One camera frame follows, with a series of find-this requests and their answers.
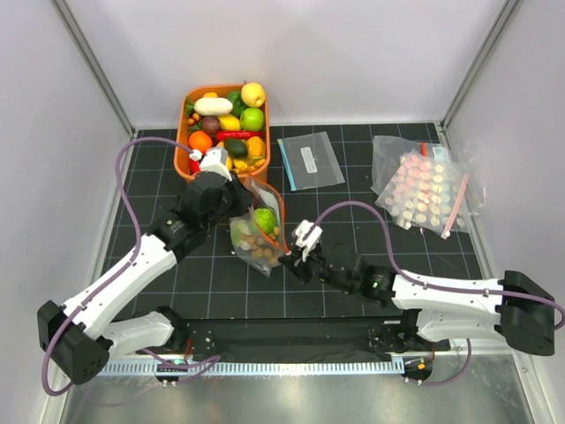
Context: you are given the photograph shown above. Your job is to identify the brown toy longan bunch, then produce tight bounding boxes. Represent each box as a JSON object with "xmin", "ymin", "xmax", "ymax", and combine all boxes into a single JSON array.
[{"xmin": 235, "ymin": 230, "xmax": 285, "ymax": 272}]

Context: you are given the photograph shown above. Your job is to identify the toy cauliflower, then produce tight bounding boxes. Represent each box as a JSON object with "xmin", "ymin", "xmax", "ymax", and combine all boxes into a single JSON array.
[{"xmin": 230, "ymin": 219, "xmax": 250, "ymax": 250}]

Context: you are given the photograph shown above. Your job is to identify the right aluminium frame post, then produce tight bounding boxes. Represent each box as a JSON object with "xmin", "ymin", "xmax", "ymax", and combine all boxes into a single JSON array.
[{"xmin": 440, "ymin": 0, "xmax": 523, "ymax": 133}]

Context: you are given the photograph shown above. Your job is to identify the clear crumpled plastic bag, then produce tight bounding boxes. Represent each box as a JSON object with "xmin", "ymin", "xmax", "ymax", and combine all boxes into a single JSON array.
[{"xmin": 371, "ymin": 136, "xmax": 487, "ymax": 216}]

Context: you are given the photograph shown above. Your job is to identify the dark purple toy onion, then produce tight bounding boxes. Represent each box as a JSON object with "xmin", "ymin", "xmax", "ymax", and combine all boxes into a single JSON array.
[{"xmin": 200, "ymin": 116, "xmax": 221, "ymax": 136}]

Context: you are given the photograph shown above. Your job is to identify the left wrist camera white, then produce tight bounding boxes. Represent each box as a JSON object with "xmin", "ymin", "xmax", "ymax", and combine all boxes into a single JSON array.
[{"xmin": 189, "ymin": 147, "xmax": 233, "ymax": 181}]

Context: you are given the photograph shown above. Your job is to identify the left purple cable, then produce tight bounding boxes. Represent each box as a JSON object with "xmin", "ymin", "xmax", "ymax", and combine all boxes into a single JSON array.
[{"xmin": 41, "ymin": 136, "xmax": 222, "ymax": 397}]

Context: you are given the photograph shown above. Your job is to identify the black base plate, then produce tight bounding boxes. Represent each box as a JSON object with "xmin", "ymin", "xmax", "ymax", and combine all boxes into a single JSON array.
[{"xmin": 151, "ymin": 316, "xmax": 450, "ymax": 364}]

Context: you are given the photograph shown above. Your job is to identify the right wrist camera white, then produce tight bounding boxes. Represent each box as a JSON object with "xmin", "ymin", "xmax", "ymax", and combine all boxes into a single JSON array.
[{"xmin": 293, "ymin": 220, "xmax": 322, "ymax": 262}]

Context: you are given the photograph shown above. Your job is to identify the yellow toy pear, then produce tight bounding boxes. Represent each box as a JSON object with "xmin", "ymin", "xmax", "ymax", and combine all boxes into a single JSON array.
[{"xmin": 240, "ymin": 82, "xmax": 267, "ymax": 108}]

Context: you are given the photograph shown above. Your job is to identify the left aluminium frame post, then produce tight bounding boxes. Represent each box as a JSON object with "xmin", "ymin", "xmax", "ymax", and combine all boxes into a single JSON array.
[{"xmin": 49, "ymin": 0, "xmax": 135, "ymax": 136}]

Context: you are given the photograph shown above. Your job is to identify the white toy radish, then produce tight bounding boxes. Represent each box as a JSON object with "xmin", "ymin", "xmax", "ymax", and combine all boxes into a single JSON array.
[{"xmin": 193, "ymin": 97, "xmax": 233, "ymax": 116}]

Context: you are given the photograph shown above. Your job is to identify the green toy apple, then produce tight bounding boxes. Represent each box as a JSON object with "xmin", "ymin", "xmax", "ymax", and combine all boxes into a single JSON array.
[{"xmin": 239, "ymin": 108, "xmax": 265, "ymax": 132}]

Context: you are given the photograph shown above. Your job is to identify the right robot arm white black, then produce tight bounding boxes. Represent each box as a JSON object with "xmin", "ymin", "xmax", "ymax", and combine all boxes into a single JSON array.
[{"xmin": 279, "ymin": 248, "xmax": 555, "ymax": 356}]

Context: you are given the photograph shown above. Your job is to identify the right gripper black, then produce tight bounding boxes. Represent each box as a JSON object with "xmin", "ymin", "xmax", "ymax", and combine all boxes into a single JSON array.
[{"xmin": 279, "ymin": 241, "xmax": 356, "ymax": 295}]

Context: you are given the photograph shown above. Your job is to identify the red toy chili pepper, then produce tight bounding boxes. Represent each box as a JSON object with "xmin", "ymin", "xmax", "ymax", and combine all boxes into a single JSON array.
[{"xmin": 215, "ymin": 130, "xmax": 266, "ymax": 141}]

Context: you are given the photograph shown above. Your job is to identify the aluminium frame rail front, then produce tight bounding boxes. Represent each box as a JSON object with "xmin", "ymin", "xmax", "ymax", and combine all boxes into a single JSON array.
[{"xmin": 98, "ymin": 347, "xmax": 432, "ymax": 380}]

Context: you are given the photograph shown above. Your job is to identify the orange zipper clear bag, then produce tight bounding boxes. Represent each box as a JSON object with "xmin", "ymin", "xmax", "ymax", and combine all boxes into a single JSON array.
[{"xmin": 230, "ymin": 177, "xmax": 288, "ymax": 276}]

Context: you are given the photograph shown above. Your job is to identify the yellow toy lemon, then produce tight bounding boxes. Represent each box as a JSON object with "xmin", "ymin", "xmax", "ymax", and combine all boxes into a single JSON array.
[{"xmin": 218, "ymin": 114, "xmax": 241, "ymax": 131}]

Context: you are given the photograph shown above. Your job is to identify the polka dot zip bag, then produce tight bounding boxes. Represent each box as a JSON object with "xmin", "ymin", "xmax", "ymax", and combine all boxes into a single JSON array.
[{"xmin": 376, "ymin": 149, "xmax": 468, "ymax": 239}]

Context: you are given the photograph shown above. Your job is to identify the blue zipper clear bag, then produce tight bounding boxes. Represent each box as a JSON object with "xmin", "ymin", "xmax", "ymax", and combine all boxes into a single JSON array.
[{"xmin": 277, "ymin": 132, "xmax": 345, "ymax": 192}]

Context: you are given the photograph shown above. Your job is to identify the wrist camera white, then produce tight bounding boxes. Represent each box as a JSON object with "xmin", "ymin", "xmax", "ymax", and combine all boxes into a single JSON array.
[
  {"xmin": 189, "ymin": 147, "xmax": 233, "ymax": 181},
  {"xmin": 293, "ymin": 220, "xmax": 322, "ymax": 262}
]

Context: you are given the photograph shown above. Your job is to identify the orange plastic basket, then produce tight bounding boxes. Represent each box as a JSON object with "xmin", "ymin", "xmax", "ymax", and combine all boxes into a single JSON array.
[{"xmin": 173, "ymin": 83, "xmax": 272, "ymax": 183}]

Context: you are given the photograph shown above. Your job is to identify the aluminium frame post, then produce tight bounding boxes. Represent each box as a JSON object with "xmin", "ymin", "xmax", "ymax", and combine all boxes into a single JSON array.
[
  {"xmin": 49, "ymin": 0, "xmax": 135, "ymax": 136},
  {"xmin": 440, "ymin": 0, "xmax": 523, "ymax": 133}
]

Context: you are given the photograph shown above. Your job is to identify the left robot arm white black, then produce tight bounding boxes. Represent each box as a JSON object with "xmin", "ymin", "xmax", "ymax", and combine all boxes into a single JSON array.
[{"xmin": 37, "ymin": 171, "xmax": 255, "ymax": 385}]

